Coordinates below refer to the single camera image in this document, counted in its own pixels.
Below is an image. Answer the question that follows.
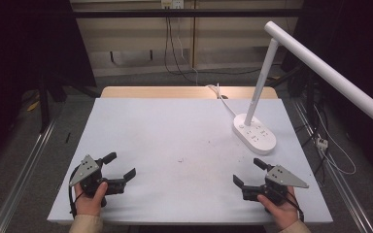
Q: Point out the black curtain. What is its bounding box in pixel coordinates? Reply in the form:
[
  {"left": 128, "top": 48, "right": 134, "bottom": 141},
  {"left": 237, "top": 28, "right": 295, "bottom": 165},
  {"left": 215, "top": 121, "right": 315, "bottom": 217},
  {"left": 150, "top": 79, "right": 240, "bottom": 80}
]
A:
[
  {"left": 281, "top": 0, "right": 373, "bottom": 183},
  {"left": 0, "top": 0, "right": 97, "bottom": 169}
]

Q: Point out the white lamp cable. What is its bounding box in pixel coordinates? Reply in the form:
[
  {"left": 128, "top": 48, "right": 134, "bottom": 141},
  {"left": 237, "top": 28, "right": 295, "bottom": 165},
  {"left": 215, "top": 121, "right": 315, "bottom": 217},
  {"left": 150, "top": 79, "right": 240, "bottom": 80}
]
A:
[{"left": 205, "top": 83, "right": 239, "bottom": 118}]

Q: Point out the white wall socket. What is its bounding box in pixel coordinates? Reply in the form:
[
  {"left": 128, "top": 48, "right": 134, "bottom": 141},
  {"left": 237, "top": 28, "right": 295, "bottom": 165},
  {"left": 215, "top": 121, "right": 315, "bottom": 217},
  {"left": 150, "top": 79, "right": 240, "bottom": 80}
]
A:
[{"left": 160, "top": 0, "right": 186, "bottom": 10}]

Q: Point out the black hanging cable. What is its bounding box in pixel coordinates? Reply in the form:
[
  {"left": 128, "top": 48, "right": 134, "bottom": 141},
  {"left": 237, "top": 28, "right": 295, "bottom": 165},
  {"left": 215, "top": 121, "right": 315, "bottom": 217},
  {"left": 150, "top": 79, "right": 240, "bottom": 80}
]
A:
[{"left": 163, "top": 16, "right": 208, "bottom": 86}]

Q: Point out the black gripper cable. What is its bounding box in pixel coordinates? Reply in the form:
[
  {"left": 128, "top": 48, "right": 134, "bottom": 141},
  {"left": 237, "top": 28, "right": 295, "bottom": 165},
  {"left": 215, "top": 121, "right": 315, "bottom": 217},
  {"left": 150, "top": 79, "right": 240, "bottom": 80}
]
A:
[
  {"left": 67, "top": 166, "right": 85, "bottom": 219},
  {"left": 285, "top": 188, "right": 306, "bottom": 223}
]

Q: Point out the aluminium floor rail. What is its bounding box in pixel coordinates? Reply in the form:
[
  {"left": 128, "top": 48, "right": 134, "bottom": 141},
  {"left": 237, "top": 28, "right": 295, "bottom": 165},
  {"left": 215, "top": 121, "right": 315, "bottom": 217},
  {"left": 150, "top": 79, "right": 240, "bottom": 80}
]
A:
[
  {"left": 0, "top": 117, "right": 60, "bottom": 233},
  {"left": 291, "top": 99, "right": 373, "bottom": 233}
]

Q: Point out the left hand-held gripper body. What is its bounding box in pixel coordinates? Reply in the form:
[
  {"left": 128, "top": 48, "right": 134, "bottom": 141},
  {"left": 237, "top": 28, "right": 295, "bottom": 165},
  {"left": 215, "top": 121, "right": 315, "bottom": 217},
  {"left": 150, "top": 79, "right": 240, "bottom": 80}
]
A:
[{"left": 69, "top": 154, "right": 128, "bottom": 199}]

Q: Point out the black metal stand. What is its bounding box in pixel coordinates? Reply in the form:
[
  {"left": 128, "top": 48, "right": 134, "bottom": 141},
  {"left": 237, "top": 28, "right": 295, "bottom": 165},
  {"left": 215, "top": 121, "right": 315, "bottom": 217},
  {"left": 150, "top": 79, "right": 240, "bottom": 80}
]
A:
[{"left": 37, "top": 69, "right": 66, "bottom": 134}]

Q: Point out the white floor cable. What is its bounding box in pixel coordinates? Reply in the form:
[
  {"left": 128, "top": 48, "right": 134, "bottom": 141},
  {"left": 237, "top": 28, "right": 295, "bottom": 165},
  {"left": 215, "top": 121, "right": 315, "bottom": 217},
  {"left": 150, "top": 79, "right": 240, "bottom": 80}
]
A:
[{"left": 313, "top": 104, "right": 357, "bottom": 177}]

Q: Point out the white power strip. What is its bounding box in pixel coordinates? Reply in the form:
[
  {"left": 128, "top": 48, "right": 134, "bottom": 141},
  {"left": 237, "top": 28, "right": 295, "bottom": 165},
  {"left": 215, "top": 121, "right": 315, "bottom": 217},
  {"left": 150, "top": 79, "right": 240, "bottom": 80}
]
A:
[{"left": 315, "top": 136, "right": 330, "bottom": 151}]

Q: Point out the person's right hand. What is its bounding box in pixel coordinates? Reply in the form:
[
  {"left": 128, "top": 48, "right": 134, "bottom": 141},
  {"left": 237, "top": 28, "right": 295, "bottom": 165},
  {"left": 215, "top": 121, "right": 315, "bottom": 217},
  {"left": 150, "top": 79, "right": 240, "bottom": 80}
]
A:
[{"left": 256, "top": 185, "right": 301, "bottom": 232}]

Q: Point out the white desk lamp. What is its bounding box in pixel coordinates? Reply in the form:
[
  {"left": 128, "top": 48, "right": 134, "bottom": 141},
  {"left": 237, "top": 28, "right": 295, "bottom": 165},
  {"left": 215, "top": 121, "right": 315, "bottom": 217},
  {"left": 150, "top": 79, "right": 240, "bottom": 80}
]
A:
[{"left": 231, "top": 20, "right": 373, "bottom": 156}]

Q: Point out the black horizontal bar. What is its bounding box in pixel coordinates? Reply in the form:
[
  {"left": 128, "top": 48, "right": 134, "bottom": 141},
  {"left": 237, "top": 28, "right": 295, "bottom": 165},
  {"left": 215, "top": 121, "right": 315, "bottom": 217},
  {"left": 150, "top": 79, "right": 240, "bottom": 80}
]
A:
[{"left": 70, "top": 8, "right": 306, "bottom": 19}]

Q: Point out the white table mat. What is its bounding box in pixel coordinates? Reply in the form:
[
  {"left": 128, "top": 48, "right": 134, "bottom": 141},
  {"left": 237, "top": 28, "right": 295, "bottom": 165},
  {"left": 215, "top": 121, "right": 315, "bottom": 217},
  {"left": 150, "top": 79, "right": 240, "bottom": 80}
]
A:
[{"left": 47, "top": 97, "right": 334, "bottom": 226}]

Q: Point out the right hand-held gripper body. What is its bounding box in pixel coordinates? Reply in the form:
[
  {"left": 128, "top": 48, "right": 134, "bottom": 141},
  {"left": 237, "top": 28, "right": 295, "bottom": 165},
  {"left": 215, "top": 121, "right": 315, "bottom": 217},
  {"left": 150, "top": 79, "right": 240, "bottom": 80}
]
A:
[{"left": 240, "top": 164, "right": 310, "bottom": 206}]

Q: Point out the person's left hand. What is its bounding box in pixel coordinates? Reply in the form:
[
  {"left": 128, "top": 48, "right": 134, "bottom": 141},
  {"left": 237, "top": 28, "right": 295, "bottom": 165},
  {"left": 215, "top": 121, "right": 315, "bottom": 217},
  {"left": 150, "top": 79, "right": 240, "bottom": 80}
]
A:
[{"left": 73, "top": 181, "right": 109, "bottom": 217}]

